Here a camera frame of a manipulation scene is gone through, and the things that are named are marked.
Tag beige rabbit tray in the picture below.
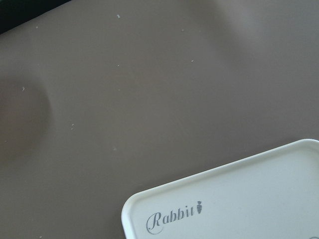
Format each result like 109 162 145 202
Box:
121 139 319 239

